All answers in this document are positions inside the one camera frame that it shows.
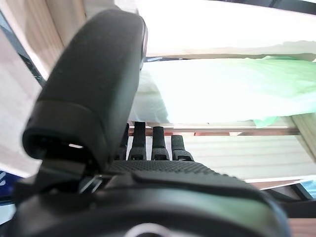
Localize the wooden slat crate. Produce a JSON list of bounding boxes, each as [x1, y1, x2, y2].
[[0, 0, 316, 191]]

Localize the napa cabbage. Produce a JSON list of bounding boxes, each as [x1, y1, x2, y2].
[[128, 55, 316, 129]]

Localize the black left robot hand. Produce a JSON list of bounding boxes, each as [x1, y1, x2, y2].
[[7, 9, 292, 237]]

